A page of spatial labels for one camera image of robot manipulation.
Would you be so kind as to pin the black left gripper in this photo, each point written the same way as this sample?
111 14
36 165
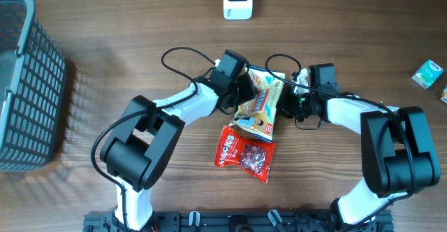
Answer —
251 93

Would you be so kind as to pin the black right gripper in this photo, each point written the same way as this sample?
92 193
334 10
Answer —
283 103

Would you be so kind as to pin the yellow cracker bag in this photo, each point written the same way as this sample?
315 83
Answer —
257 115

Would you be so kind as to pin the red snack bag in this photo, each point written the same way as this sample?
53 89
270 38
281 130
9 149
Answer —
252 156

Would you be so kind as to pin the teal tissue pack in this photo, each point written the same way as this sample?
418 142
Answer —
427 74

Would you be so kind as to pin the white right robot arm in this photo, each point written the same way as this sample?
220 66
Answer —
398 155

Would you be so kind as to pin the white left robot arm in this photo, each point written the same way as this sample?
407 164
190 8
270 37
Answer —
138 146

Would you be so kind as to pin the white barcode scanner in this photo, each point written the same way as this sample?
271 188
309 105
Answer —
237 1

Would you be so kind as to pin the grey plastic basket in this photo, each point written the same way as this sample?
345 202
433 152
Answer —
33 80

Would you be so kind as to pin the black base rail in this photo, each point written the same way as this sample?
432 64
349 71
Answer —
302 220

